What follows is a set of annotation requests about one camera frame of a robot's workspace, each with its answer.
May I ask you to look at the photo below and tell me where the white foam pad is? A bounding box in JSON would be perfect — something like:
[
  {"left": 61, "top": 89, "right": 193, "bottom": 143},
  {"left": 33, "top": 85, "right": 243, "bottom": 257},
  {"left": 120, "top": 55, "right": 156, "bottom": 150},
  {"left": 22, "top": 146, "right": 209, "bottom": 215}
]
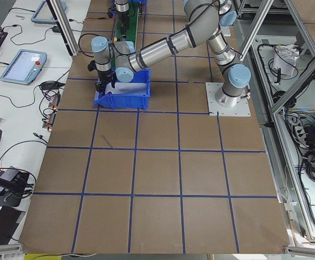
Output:
[{"left": 105, "top": 82, "right": 147, "bottom": 95}]

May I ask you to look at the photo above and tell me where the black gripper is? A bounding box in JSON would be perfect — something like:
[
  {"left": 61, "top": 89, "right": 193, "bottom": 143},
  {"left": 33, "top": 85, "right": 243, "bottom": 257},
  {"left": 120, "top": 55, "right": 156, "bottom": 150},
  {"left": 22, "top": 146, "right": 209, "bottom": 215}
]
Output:
[
  {"left": 95, "top": 69, "right": 117, "bottom": 93},
  {"left": 118, "top": 11, "right": 130, "bottom": 38}
]

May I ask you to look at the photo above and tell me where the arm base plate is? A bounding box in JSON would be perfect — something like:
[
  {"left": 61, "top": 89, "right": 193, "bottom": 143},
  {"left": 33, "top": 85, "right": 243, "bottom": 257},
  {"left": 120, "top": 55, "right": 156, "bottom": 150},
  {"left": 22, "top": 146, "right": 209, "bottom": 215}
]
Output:
[
  {"left": 219, "top": 25, "right": 231, "bottom": 37},
  {"left": 205, "top": 82, "right": 251, "bottom": 117}
]

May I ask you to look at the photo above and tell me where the green conveyor belt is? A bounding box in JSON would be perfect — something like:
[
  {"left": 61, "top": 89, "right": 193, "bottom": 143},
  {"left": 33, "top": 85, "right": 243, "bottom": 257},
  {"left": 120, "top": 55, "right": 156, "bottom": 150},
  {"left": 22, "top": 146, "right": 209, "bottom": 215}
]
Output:
[{"left": 114, "top": 1, "right": 140, "bottom": 48}]

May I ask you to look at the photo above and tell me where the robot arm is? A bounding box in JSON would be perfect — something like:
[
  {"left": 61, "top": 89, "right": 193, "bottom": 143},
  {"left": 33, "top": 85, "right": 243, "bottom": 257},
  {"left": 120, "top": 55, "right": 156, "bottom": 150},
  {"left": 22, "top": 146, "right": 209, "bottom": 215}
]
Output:
[
  {"left": 107, "top": 1, "right": 237, "bottom": 42},
  {"left": 88, "top": 1, "right": 251, "bottom": 108}
]

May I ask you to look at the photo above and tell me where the far teach pendant tablet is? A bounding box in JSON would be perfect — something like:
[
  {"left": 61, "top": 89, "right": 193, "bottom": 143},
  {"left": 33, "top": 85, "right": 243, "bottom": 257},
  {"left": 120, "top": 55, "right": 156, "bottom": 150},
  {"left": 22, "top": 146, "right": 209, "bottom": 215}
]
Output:
[{"left": 30, "top": 1, "right": 56, "bottom": 25}]

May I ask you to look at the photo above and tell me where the near teach pendant tablet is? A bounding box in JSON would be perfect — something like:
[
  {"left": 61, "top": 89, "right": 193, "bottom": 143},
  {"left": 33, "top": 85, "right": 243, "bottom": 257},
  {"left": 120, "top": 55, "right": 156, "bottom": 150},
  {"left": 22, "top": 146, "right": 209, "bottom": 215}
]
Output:
[{"left": 0, "top": 49, "right": 47, "bottom": 85}]

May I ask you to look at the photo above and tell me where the black power adapter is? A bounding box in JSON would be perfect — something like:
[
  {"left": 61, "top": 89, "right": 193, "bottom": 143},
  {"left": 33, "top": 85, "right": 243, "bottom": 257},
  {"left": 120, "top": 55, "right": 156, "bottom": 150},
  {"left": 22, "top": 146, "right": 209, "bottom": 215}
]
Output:
[{"left": 52, "top": 26, "right": 61, "bottom": 33}]

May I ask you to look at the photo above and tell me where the blue left plastic bin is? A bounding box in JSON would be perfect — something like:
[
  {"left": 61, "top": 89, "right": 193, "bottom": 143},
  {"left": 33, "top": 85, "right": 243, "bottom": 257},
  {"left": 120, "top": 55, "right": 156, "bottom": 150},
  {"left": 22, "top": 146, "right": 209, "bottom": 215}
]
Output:
[{"left": 93, "top": 69, "right": 150, "bottom": 110}]

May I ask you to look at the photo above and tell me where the teach pendant tablet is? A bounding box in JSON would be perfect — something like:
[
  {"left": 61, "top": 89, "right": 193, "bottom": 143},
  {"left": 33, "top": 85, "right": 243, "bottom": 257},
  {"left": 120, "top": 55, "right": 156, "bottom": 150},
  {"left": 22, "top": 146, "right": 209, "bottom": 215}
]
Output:
[
  {"left": 30, "top": 1, "right": 56, "bottom": 25},
  {"left": 0, "top": 49, "right": 47, "bottom": 85}
]

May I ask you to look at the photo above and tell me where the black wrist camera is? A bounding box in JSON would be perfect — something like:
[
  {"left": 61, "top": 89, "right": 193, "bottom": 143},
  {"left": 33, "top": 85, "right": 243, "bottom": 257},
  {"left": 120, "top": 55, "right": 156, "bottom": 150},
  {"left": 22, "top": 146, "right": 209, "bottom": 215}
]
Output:
[{"left": 87, "top": 60, "right": 96, "bottom": 72}]

